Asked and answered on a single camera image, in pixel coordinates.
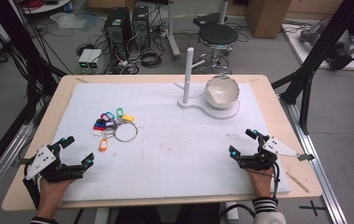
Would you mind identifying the black flat device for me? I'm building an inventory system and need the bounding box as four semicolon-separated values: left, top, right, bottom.
192;12;229;28

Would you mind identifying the white round bowl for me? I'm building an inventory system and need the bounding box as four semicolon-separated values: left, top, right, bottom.
204;75;241;110

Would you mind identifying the white box with green display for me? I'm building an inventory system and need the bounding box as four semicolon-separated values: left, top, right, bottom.
87;49;103;71
78;49;93;71

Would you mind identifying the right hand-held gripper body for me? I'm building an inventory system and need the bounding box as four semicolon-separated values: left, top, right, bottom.
237;135;316;172

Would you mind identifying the key ring with coloured tags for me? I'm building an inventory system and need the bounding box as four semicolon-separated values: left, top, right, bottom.
91;107;139;153

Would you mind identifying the thin wooden strip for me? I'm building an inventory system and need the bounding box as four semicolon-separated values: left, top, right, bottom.
284;171;311;194

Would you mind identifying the black metal frame with cables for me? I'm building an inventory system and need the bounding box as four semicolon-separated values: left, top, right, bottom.
0;0;68;125

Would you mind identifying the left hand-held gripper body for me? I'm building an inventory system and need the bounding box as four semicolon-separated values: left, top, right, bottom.
24;142;86;184

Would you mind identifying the coiled black cable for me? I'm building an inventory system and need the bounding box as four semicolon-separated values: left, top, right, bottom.
139;49;163;69

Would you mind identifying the large black computer tower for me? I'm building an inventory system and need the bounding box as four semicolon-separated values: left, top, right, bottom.
104;7;133;60

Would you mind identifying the white stand with peg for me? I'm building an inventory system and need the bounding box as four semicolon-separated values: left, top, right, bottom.
173;47;241;120

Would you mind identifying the black metal frame strut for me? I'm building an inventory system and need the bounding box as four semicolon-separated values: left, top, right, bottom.
271;0;354;135

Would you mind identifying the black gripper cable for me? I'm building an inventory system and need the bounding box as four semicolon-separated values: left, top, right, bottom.
270;161;282;204

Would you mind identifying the white round table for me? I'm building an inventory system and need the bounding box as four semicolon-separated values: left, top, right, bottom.
21;0;74;15

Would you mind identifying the black round stool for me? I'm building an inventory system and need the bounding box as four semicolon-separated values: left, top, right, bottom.
193;23;240;75

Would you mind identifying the white foam mat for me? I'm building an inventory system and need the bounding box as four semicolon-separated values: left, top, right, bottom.
52;81;292;202

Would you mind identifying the grey machine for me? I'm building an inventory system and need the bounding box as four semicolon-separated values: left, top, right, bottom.
298;21;354;71

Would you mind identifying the slim black computer tower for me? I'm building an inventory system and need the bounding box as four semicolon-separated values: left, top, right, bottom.
131;5;151;51

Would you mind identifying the clear plastic sheet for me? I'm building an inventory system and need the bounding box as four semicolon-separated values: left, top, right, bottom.
49;11;100;32

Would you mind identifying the white platform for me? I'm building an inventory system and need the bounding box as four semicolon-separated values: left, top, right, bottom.
281;18;354;72

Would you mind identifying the aluminium rail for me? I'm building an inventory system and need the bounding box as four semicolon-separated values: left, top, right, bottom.
0;123;35;214
277;92;349;224

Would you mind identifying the person's left hand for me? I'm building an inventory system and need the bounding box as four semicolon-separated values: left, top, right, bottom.
35;176;75;219

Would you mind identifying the white desk leg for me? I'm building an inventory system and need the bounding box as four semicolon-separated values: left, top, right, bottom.
166;0;182;61

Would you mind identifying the person's right hand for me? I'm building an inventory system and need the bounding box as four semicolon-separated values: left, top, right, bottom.
247;166;276;201

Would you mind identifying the brown cardboard box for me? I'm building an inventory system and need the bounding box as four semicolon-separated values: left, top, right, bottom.
245;0;292;39

